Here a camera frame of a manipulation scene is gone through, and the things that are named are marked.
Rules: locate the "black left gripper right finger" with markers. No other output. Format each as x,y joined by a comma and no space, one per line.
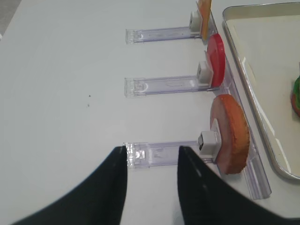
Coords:
205,199

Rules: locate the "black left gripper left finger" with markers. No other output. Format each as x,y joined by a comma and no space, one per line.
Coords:
98,200

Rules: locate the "white pusher block for tomato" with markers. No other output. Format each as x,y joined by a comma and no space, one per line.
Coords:
204,73

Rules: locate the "green lettuce leaf on burger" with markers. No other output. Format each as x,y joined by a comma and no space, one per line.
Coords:
296,91

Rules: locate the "upright red tomato slice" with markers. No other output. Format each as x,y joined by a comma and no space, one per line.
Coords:
216,55

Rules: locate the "white pusher block for cheese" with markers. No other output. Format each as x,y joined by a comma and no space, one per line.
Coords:
195,23

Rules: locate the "upright cheese slice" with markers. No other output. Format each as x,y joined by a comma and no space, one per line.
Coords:
204,7

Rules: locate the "upright bottom bun slice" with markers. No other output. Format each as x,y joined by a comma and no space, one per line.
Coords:
232,157

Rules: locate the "left clear plastic rack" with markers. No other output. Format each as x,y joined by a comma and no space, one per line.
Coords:
146,154

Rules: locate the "white pusher block for bun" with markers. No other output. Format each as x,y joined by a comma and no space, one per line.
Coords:
210,142

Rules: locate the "bottom bun on tray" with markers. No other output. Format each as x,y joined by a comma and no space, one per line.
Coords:
294,107

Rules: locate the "white rectangular metal tray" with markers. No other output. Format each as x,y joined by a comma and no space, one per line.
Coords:
265,43

